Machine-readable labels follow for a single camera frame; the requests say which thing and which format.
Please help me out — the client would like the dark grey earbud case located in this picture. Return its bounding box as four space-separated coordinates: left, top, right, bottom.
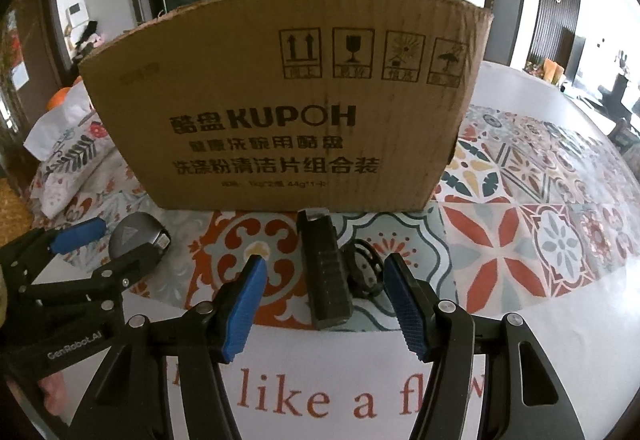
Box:
108 212 171 260

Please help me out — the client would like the patterned table runner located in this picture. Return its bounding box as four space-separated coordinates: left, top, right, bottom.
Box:
29 106 639 329

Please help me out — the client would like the floral fabric tissue pouch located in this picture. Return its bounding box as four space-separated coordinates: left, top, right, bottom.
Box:
24 82 115 220

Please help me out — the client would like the black clip device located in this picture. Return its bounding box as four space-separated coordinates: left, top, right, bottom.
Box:
296 209 383 330

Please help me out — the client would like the brown cardboard box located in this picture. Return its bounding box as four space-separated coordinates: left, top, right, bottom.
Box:
79 0 492 212

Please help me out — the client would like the person left hand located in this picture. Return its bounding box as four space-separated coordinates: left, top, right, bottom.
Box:
38 372 68 416

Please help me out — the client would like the woven wicker box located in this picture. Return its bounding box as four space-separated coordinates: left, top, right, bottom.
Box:
0 178 34 246

